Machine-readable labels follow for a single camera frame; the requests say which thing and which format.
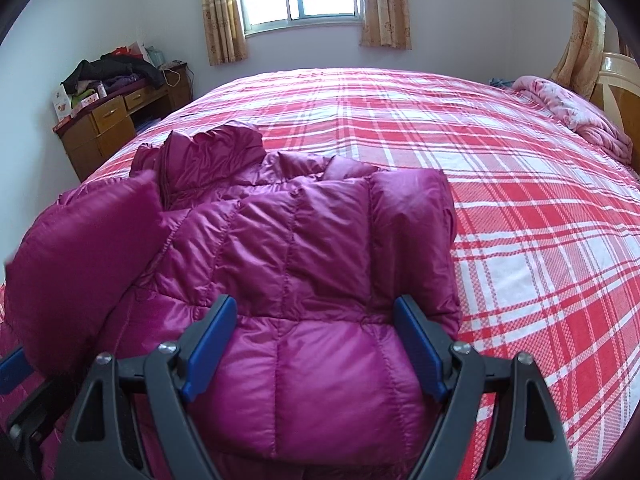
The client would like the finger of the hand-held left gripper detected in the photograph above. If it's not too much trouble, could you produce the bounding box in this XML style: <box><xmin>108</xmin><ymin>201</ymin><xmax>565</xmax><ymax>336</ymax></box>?
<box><xmin>0</xmin><ymin>344</ymin><xmax>71</xmax><ymax>466</ymax></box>

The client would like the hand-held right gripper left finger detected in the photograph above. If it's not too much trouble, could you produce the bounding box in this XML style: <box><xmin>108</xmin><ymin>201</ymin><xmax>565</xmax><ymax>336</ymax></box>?
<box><xmin>55</xmin><ymin>294</ymin><xmax>238</xmax><ymax>480</ymax></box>

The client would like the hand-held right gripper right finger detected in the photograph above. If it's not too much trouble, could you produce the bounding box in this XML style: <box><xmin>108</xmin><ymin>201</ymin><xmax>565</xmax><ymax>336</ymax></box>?
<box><xmin>392</xmin><ymin>294</ymin><xmax>576</xmax><ymax>480</ymax></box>

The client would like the purple down jacket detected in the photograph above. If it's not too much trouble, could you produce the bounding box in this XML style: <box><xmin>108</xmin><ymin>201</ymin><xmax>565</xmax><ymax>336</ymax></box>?
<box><xmin>2</xmin><ymin>122</ymin><xmax>463</xmax><ymax>480</ymax></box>

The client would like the black clothes pile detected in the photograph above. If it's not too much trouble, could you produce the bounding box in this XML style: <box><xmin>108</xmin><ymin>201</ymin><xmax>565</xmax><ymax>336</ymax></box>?
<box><xmin>61</xmin><ymin>54</ymin><xmax>166</xmax><ymax>97</ymax></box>

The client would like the wooden desk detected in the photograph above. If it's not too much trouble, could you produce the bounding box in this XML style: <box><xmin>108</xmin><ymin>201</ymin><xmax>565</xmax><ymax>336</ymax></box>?
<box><xmin>54</xmin><ymin>62</ymin><xmax>193</xmax><ymax>182</ymax></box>

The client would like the white box with red print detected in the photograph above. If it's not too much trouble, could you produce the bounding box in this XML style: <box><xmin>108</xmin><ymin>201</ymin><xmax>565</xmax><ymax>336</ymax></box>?
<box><xmin>51</xmin><ymin>85</ymin><xmax>74</xmax><ymax>124</ymax></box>

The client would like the purple cloth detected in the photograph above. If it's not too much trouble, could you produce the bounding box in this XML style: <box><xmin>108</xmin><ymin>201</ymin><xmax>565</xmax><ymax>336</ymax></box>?
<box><xmin>106</xmin><ymin>74</ymin><xmax>147</xmax><ymax>93</ymax></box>

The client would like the pink floral blanket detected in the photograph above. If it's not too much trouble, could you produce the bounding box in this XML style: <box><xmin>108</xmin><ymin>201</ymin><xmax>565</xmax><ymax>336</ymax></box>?
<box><xmin>512</xmin><ymin>75</ymin><xmax>635</xmax><ymax>165</ymax></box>

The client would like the wooden headboard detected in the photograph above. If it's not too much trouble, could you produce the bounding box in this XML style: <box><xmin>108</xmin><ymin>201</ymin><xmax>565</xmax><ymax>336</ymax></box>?
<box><xmin>590</xmin><ymin>51</ymin><xmax>640</xmax><ymax>173</ymax></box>

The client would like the beige floral curtain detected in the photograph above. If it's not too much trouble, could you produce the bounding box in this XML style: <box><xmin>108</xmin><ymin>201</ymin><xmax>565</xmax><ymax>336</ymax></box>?
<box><xmin>550</xmin><ymin>0</ymin><xmax>608</xmax><ymax>101</ymax></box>
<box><xmin>359</xmin><ymin>0</ymin><xmax>413</xmax><ymax>51</ymax></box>
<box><xmin>200</xmin><ymin>0</ymin><xmax>249</xmax><ymax>67</ymax></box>

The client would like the white cable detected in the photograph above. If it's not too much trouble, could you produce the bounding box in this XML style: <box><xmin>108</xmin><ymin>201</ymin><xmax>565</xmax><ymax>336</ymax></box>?
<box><xmin>161</xmin><ymin>61</ymin><xmax>187</xmax><ymax>90</ymax></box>

